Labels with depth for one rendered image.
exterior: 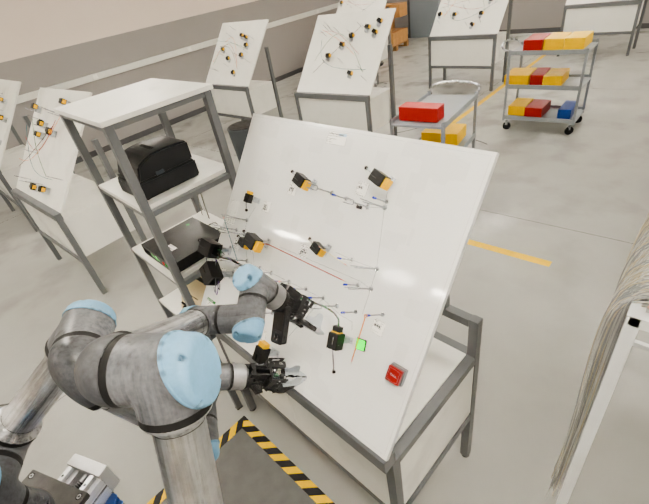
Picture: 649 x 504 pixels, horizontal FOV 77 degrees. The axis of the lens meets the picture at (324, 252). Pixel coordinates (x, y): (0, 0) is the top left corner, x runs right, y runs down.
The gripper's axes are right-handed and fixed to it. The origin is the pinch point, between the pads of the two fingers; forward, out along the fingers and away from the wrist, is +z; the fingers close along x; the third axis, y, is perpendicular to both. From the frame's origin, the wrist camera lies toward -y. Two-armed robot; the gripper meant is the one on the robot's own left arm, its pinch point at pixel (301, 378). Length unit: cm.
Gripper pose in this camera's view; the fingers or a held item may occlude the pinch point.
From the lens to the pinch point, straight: 136.6
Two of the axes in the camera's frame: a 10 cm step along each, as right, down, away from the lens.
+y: 4.7, -6.1, -6.4
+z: 8.6, 1.4, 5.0
